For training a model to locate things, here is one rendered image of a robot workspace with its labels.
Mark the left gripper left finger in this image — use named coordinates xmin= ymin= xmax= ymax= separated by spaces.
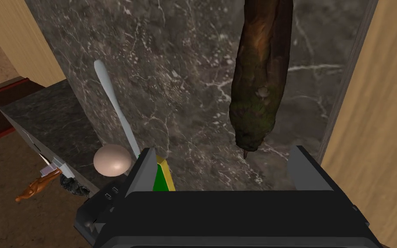
xmin=125 ymin=148 xmax=158 ymax=198

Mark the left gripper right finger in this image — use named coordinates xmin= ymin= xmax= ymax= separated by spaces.
xmin=288 ymin=145 xmax=334 ymax=192

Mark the green yellow box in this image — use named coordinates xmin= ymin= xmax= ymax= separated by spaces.
xmin=152 ymin=155 xmax=177 ymax=192

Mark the beige egg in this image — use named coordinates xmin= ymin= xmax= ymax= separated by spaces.
xmin=93 ymin=144 xmax=132 ymax=178

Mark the dark grey crumpled object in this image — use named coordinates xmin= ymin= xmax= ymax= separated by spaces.
xmin=59 ymin=174 xmax=91 ymax=197

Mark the pale grey spoon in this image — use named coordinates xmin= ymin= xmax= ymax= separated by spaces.
xmin=93 ymin=59 xmax=141 ymax=160

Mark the orange brown figure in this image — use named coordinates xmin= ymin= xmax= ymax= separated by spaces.
xmin=15 ymin=168 xmax=63 ymax=203

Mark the long brown green loaf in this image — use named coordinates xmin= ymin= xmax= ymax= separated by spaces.
xmin=228 ymin=0 xmax=294 ymax=160

